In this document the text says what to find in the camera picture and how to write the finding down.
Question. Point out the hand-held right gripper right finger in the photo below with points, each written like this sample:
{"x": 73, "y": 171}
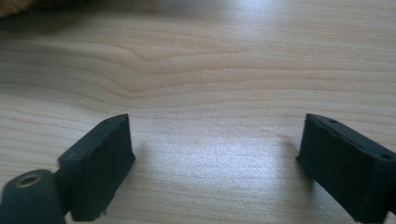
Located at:
{"x": 345, "y": 168}

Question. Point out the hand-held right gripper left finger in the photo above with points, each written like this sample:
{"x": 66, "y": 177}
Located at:
{"x": 96, "y": 165}

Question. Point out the brown plush teddy bear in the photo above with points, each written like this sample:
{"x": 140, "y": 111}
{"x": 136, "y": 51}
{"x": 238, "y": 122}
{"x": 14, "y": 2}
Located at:
{"x": 12, "y": 6}

